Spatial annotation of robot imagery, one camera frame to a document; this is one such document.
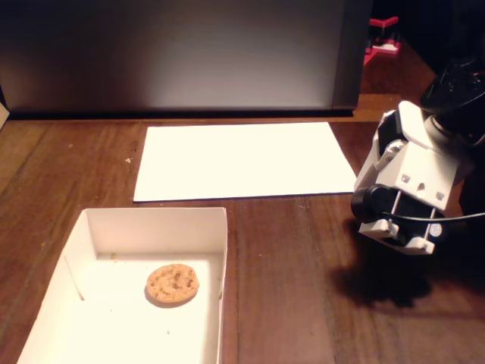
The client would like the mini chocolate chip cookie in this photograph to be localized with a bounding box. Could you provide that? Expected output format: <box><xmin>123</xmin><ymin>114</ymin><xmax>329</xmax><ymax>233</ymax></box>
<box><xmin>144</xmin><ymin>264</ymin><xmax>201</xmax><ymax>307</ymax></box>

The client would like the black wrist camera white mount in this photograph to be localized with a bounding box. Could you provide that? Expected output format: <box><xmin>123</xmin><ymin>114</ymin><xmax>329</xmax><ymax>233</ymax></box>
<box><xmin>350</xmin><ymin>183</ymin><xmax>448</xmax><ymax>256</ymax></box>

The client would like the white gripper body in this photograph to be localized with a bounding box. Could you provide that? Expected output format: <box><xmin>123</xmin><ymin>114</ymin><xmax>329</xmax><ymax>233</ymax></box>
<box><xmin>374</xmin><ymin>99</ymin><xmax>475</xmax><ymax>212</ymax></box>

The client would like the black camera cable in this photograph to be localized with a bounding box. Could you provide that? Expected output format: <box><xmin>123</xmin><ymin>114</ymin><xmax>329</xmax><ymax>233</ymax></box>
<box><xmin>381</xmin><ymin>211</ymin><xmax>485</xmax><ymax>223</ymax></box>

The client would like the large dark panel box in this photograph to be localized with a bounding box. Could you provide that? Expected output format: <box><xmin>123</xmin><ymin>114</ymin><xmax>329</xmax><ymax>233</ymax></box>
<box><xmin>0</xmin><ymin>0</ymin><xmax>374</xmax><ymax>118</ymax></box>

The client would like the white cardboard box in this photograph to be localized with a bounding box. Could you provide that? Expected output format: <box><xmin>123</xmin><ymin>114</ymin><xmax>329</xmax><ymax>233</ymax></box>
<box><xmin>17</xmin><ymin>206</ymin><xmax>229</xmax><ymax>364</ymax></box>

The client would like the red plastic object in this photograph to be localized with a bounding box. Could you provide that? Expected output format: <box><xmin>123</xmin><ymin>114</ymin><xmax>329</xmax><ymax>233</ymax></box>
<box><xmin>363</xmin><ymin>15</ymin><xmax>402</xmax><ymax>67</ymax></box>

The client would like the white cardboard piece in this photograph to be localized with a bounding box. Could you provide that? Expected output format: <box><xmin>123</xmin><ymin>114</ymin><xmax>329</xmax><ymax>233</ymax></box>
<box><xmin>0</xmin><ymin>85</ymin><xmax>11</xmax><ymax>130</ymax></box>

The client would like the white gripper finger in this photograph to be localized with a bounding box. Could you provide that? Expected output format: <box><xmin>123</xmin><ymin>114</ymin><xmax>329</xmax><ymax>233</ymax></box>
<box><xmin>353</xmin><ymin>140</ymin><xmax>405</xmax><ymax>193</ymax></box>

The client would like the white paper sheet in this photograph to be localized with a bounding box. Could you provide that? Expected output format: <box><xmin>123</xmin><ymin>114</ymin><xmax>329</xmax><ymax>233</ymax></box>
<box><xmin>132</xmin><ymin>121</ymin><xmax>359</xmax><ymax>203</ymax></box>

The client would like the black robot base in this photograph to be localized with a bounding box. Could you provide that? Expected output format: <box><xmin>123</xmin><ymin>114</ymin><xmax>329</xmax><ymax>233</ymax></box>
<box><xmin>458</xmin><ymin>180</ymin><xmax>485</xmax><ymax>228</ymax></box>

